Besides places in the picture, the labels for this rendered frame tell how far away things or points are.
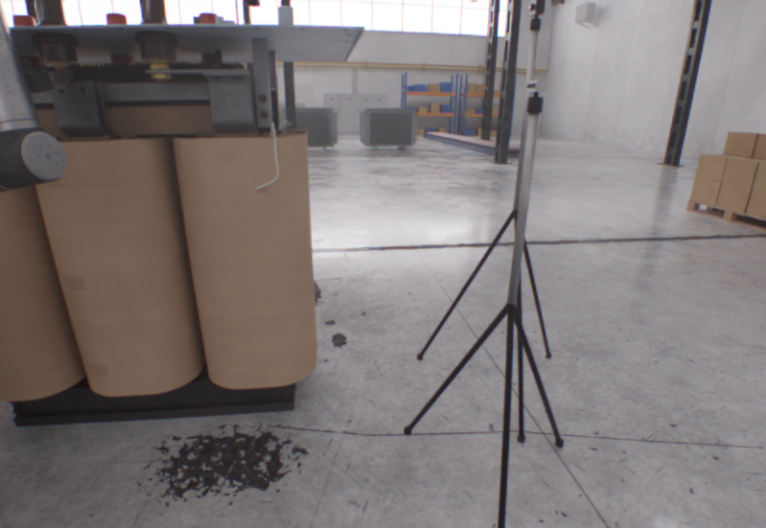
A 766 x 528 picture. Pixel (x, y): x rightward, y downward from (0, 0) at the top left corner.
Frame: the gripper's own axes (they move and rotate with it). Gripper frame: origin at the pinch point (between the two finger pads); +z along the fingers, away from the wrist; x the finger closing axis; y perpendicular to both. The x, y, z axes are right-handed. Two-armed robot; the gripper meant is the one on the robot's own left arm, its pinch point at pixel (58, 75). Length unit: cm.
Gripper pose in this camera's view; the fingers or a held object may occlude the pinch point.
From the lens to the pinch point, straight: 149.0
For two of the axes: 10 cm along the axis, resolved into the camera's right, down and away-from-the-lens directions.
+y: -0.3, -8.5, -5.3
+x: -9.8, -0.8, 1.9
